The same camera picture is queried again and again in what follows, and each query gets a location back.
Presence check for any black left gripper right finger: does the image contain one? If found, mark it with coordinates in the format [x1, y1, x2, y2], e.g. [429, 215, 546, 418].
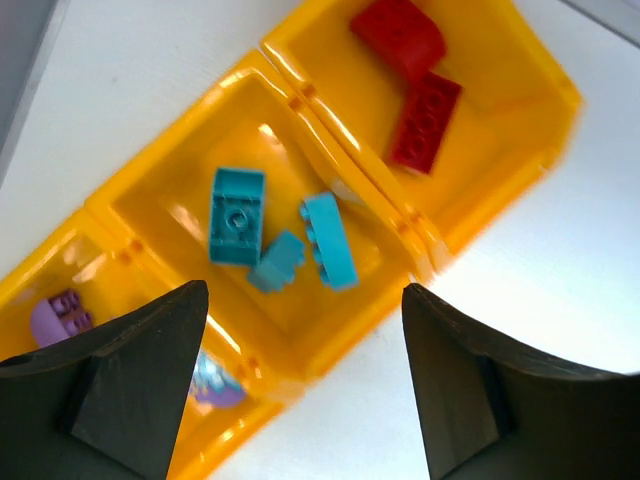
[402, 283, 639, 479]

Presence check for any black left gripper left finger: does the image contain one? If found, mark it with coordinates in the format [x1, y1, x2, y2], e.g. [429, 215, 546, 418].
[1, 280, 209, 479]

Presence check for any purple small lego cube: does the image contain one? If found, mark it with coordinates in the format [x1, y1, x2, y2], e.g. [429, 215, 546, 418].
[30, 289, 94, 348]

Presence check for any pink purple lego piece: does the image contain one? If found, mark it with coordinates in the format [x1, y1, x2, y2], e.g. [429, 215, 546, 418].
[190, 351, 247, 408]

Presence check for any teal small lego brick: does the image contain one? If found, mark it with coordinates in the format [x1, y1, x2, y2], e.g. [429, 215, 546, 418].
[247, 230, 305, 294]

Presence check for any teal rounded lego brick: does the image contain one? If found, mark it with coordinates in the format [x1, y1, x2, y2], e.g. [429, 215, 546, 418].
[300, 192, 359, 291]

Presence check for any red curved lego brick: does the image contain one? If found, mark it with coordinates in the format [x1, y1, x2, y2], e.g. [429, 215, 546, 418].
[349, 0, 447, 84]

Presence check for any yellow divided plastic tray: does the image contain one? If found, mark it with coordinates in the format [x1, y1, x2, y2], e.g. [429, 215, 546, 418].
[1, 1, 582, 479]

